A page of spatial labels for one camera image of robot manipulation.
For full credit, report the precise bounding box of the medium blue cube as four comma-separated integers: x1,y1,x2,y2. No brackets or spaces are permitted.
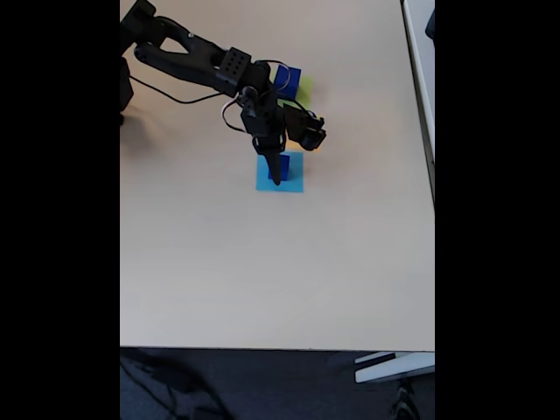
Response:
267,153,291,182

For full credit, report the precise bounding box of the large blue cube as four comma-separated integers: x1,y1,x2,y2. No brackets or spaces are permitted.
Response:
270,65,303,102

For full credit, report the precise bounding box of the light blue paper square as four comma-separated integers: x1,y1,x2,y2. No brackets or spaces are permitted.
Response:
255,150,305,193

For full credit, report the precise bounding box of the orange paper square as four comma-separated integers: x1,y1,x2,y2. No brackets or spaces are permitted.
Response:
283,114,326,155

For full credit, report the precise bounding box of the green paper square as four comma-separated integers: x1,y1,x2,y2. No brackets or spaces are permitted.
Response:
267,73,317,109

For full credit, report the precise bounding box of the white neighbouring table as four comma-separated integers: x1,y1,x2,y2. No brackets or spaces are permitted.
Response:
399,0,436,207

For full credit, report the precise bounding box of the white table foot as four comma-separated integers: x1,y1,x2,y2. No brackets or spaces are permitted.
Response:
353,351,436,385

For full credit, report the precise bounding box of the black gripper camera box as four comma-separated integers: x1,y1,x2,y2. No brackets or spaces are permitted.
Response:
283,102,328,152

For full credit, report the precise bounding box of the black floor cable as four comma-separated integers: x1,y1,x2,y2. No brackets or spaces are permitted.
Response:
120,349,231,420

